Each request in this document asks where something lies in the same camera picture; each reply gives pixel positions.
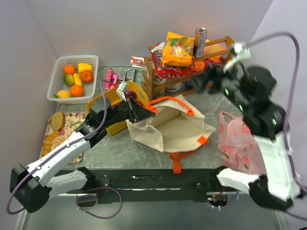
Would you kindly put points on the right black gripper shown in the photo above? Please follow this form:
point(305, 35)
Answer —
point(216, 79)

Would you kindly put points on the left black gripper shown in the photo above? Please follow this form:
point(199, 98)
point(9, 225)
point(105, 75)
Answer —
point(132, 113)

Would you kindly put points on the silver blue drink can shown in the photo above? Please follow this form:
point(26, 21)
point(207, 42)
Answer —
point(199, 42)

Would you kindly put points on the orange yellow snack bag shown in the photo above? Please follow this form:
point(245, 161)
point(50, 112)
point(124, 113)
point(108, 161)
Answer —
point(178, 50)

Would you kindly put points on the red snack bag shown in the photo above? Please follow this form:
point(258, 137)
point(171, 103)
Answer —
point(165, 70)

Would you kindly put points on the floral canvas tote bag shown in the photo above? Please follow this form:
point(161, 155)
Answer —
point(177, 128)

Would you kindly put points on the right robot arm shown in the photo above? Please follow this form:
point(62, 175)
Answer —
point(266, 121)

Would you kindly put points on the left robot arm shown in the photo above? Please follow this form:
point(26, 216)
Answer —
point(32, 185)

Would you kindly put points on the pink plastic grocery bag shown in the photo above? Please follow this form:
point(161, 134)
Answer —
point(240, 152)

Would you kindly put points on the yellow plastic tub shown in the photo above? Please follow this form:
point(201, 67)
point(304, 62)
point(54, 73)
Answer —
point(141, 98)

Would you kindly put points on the purple toy onion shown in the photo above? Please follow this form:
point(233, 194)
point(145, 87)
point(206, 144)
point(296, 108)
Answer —
point(129, 93)

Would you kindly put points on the wooden shelf rack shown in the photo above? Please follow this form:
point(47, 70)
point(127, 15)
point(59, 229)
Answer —
point(219, 53)

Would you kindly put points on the white cup on shelf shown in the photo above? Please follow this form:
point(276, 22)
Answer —
point(174, 88)

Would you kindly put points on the silver chocolate bar box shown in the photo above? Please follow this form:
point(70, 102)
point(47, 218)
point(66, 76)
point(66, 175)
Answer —
point(126, 75)

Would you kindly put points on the pink candy box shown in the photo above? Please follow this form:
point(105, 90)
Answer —
point(111, 79)

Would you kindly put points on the red silver foil packet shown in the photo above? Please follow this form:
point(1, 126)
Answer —
point(138, 63)

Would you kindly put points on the small orange toy pumpkin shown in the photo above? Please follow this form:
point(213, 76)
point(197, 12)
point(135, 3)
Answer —
point(87, 76)

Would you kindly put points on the orange toy tangerine bottom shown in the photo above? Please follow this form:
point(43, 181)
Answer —
point(76, 91)

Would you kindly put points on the orange toy tangerine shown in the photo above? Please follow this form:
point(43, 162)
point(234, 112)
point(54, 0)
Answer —
point(76, 91)
point(69, 69)

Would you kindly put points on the yellow toy banana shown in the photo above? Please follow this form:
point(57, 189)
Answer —
point(77, 79)

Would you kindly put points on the yellow toy pepper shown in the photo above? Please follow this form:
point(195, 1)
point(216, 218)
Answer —
point(84, 67)

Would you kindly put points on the toy mango green yellow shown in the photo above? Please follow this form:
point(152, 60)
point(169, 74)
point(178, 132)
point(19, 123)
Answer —
point(68, 79)

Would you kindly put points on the toy bread slice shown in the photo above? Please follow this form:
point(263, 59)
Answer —
point(57, 121)

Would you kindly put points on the orange toy tangerine top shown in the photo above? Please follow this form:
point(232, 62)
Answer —
point(69, 69)

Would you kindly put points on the white plastic fruit basket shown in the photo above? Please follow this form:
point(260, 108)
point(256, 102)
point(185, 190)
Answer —
point(57, 83)

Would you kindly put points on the toy croissant bread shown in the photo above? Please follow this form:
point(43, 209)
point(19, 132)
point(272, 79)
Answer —
point(47, 142)

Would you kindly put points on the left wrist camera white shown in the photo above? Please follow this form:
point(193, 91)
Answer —
point(121, 91)

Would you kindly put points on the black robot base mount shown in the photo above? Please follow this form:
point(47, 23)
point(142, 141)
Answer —
point(143, 185)

